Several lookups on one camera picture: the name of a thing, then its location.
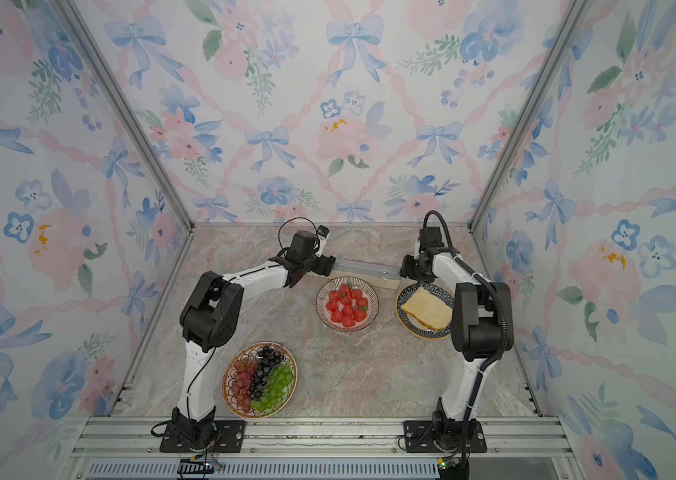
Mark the mixed colour grapes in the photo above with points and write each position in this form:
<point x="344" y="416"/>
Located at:
<point x="261" y="379"/>

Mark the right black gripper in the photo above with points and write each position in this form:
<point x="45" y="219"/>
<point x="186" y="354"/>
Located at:
<point x="409" y="269"/>

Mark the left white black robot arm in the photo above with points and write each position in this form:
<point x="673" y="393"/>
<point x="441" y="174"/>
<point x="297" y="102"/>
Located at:
<point x="210" y="318"/>

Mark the glass bowl with striped rim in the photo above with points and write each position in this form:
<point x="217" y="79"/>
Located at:
<point x="347" y="304"/>

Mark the red strawberries pile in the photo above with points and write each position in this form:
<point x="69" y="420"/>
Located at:
<point x="346" y="307"/>

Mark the round plate with grapes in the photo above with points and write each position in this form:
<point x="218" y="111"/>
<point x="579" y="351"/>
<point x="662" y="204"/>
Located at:
<point x="260" y="379"/>

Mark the aluminium mounting rail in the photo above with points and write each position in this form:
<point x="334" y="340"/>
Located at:
<point x="325" y="448"/>

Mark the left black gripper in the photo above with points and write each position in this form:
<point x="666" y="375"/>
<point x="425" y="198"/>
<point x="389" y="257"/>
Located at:
<point x="326" y="265"/>

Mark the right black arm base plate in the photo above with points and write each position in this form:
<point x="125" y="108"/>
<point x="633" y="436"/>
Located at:
<point x="424" y="436"/>

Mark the cream plastic wrap dispenser box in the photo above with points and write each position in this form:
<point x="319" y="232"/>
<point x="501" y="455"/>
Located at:
<point x="377" y="275"/>

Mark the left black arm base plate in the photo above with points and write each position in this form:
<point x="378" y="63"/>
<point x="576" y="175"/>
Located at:
<point x="217" y="436"/>

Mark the slice of bread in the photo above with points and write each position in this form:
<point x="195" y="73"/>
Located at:
<point x="428" y="309"/>

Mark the dark blue yellow-rimmed plate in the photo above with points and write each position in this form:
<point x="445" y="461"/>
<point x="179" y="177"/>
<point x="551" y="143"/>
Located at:
<point x="419" y="312"/>

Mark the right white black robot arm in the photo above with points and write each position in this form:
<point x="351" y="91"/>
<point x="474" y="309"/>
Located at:
<point x="449" y="298"/>

